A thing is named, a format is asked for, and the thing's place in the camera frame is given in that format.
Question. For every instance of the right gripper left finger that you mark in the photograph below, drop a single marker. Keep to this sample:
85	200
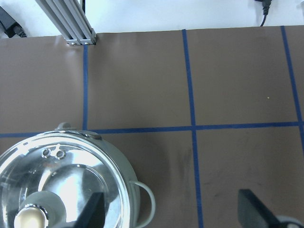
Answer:
92	215

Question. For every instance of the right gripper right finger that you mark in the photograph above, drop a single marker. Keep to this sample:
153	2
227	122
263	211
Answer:
252	212

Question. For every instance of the glass pot lid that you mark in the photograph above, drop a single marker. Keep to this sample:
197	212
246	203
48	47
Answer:
60	172

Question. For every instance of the pale green cooking pot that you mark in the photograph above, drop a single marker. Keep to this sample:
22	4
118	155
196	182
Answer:
142	197

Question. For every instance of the brown paper table mat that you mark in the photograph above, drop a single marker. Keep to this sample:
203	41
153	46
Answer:
199	114

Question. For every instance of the black power adapter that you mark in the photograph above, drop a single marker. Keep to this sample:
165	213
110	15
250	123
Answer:
10	26

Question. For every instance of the aluminium frame post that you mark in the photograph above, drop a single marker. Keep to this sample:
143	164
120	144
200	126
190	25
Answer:
70	20

